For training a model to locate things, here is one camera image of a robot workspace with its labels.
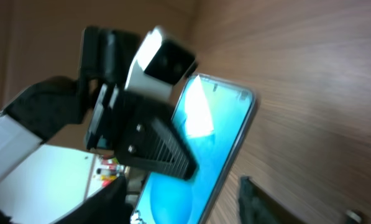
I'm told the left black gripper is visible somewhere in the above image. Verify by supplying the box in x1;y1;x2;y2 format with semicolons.
85;84;197;180

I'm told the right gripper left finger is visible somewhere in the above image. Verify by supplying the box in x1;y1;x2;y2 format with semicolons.
57;175;132;224

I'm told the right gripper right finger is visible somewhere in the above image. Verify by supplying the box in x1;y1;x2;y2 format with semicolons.
238;176;305;224

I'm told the turquoise screen smartphone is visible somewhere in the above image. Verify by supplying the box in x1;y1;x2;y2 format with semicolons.
131;74;257;224

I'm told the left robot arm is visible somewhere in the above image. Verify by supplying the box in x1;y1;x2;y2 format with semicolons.
0;26;197;181

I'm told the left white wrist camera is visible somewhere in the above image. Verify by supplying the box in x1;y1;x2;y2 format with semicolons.
124;26;197;102

